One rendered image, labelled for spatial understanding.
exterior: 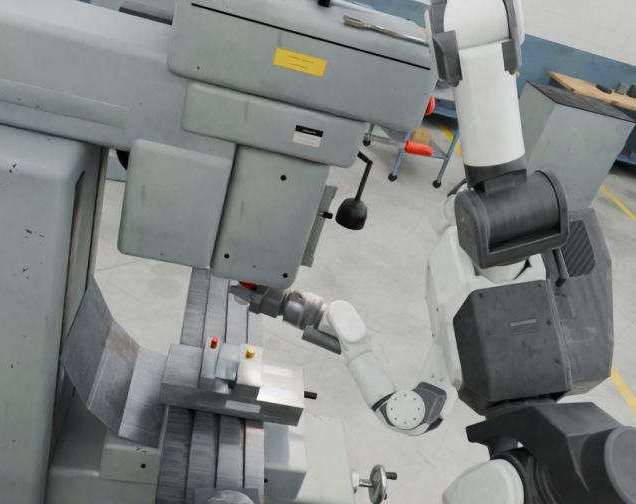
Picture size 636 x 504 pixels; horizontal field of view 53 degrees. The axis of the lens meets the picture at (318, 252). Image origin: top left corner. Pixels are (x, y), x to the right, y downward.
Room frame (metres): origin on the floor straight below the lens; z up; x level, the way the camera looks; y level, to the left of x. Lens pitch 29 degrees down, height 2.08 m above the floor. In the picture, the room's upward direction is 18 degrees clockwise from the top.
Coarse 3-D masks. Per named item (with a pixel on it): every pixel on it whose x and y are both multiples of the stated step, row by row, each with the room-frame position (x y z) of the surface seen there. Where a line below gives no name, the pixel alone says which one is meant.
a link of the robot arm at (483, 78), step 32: (512, 0) 0.95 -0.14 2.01; (448, 32) 0.93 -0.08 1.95; (512, 32) 0.92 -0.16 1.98; (448, 64) 0.92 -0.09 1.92; (480, 64) 0.90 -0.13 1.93; (512, 64) 0.91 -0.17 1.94; (480, 96) 0.90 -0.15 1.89; (512, 96) 0.91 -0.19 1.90; (480, 128) 0.90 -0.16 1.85; (512, 128) 0.91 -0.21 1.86; (480, 160) 0.90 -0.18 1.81
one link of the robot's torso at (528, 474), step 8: (520, 448) 0.80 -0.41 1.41; (496, 456) 0.79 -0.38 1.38; (504, 456) 0.77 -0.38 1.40; (512, 456) 0.77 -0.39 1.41; (520, 456) 0.77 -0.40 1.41; (528, 456) 0.76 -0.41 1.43; (512, 464) 0.76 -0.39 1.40; (520, 464) 0.75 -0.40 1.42; (528, 464) 0.75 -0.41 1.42; (536, 464) 0.74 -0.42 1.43; (520, 472) 0.74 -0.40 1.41; (528, 472) 0.74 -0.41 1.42; (536, 472) 0.73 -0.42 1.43; (528, 480) 0.73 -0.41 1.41; (536, 480) 0.72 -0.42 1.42; (528, 488) 0.72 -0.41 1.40; (536, 488) 0.72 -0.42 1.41; (528, 496) 0.71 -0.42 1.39; (536, 496) 0.71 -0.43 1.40
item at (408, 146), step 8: (368, 136) 1.16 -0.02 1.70; (376, 136) 1.16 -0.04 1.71; (392, 144) 1.17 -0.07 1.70; (400, 144) 1.17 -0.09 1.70; (408, 144) 1.17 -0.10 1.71; (416, 144) 1.18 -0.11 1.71; (408, 152) 1.18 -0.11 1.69; (416, 152) 1.18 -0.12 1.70; (424, 152) 1.18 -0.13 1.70; (432, 152) 1.19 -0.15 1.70
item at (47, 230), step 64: (0, 128) 0.99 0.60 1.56; (0, 192) 0.89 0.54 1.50; (64, 192) 0.92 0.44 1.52; (0, 256) 0.89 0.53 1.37; (64, 256) 0.96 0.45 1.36; (0, 320) 0.89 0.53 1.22; (64, 320) 1.00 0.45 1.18; (0, 384) 0.89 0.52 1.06; (64, 384) 1.09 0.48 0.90; (0, 448) 0.89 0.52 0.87
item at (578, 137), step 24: (528, 96) 5.72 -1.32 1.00; (552, 96) 5.49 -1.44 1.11; (576, 96) 5.84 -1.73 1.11; (528, 120) 5.57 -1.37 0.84; (552, 120) 5.33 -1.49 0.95; (576, 120) 5.40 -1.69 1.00; (600, 120) 5.47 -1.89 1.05; (624, 120) 5.54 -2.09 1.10; (528, 144) 5.42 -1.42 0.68; (552, 144) 5.37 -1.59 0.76; (576, 144) 5.44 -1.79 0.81; (600, 144) 5.51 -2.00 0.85; (528, 168) 5.33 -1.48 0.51; (552, 168) 5.40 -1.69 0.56; (576, 168) 5.48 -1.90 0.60; (600, 168) 5.55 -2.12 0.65; (576, 192) 5.52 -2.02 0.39
